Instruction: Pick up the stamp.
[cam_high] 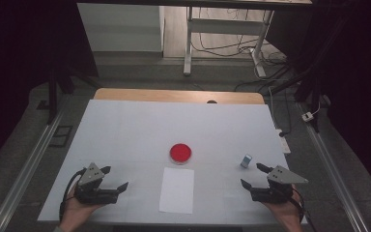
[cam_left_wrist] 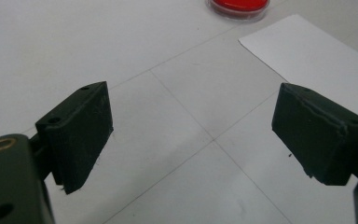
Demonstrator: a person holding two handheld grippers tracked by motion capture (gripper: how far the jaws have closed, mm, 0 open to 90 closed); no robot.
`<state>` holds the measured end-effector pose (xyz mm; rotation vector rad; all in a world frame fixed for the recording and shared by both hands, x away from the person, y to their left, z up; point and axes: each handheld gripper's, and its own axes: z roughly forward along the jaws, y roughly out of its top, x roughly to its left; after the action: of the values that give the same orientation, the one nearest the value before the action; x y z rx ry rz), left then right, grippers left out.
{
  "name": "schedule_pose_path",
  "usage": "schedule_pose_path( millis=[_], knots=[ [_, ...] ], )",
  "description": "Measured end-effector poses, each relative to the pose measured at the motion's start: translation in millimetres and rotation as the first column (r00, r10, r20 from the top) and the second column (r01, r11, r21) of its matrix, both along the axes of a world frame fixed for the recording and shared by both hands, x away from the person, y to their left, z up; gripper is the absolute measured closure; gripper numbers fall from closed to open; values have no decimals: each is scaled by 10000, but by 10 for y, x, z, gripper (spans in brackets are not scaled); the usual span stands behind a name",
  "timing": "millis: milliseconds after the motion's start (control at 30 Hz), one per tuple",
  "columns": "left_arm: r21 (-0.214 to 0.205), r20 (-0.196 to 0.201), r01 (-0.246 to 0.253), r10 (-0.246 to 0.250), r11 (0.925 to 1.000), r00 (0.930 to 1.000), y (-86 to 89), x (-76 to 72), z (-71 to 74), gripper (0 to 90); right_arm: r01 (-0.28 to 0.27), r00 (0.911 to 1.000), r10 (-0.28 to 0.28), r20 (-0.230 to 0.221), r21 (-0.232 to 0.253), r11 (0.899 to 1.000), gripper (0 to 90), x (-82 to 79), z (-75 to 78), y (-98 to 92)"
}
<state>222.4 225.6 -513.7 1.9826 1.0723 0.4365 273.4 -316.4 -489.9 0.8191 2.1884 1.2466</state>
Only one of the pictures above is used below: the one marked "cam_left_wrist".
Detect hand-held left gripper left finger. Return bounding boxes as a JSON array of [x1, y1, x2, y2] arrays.
[[35, 81, 114, 195]]

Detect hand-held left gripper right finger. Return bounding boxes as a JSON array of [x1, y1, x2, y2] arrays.
[[271, 82, 358, 187]]

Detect white paper sheet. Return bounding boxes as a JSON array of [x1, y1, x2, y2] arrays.
[[238, 13, 358, 127]]

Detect round red ink pad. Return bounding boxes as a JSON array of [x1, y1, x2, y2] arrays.
[[205, 0, 270, 22]]

